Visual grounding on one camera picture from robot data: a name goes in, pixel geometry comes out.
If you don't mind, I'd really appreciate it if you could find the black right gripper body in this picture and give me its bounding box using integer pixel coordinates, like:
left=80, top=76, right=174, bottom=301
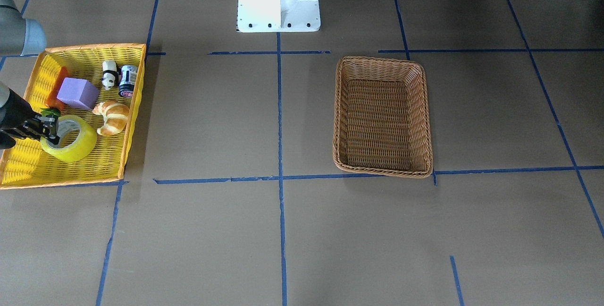
left=0, top=90, right=43, bottom=150

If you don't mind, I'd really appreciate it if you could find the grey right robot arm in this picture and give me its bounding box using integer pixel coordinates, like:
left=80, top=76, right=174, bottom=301
left=0, top=0, right=60, bottom=150

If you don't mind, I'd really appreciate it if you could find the yellow plastic basket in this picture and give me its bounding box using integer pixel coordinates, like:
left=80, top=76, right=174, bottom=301
left=1, top=43, right=147, bottom=189

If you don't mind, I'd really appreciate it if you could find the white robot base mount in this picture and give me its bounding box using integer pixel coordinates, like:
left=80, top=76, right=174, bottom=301
left=236, top=0, right=321, bottom=33

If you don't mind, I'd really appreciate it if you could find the brown wicker basket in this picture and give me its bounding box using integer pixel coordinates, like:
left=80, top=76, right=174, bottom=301
left=332, top=56, right=434, bottom=179

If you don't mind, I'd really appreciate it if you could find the toy panda figure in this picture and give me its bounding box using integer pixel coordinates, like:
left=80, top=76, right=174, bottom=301
left=101, top=60, right=119, bottom=91

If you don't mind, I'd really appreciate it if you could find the toy croissant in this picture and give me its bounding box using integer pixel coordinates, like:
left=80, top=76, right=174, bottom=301
left=92, top=100, right=130, bottom=136

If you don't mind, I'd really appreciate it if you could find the yellow tape roll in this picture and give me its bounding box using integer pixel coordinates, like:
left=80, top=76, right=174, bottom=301
left=40, top=115, right=97, bottom=162

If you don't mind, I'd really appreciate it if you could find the small dark can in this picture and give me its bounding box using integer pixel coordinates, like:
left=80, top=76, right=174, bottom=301
left=118, top=65, right=138, bottom=99

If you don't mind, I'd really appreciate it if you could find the toy carrot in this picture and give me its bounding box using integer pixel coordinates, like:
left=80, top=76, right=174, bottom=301
left=41, top=67, right=69, bottom=117

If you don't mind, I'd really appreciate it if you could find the purple foam block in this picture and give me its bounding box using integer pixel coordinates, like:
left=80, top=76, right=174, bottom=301
left=57, top=77, right=100, bottom=110

